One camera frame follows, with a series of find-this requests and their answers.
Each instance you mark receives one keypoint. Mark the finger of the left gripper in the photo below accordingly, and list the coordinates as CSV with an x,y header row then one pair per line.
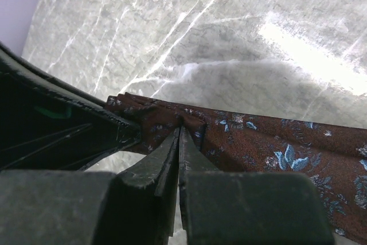
x,y
49,124

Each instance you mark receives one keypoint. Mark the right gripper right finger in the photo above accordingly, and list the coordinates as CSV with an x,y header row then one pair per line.
x,y
246,208

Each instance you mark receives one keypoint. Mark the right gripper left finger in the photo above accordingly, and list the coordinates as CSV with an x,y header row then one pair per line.
x,y
136,206

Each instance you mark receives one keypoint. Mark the brown blue floral tie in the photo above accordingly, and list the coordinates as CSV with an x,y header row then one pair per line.
x,y
333,157

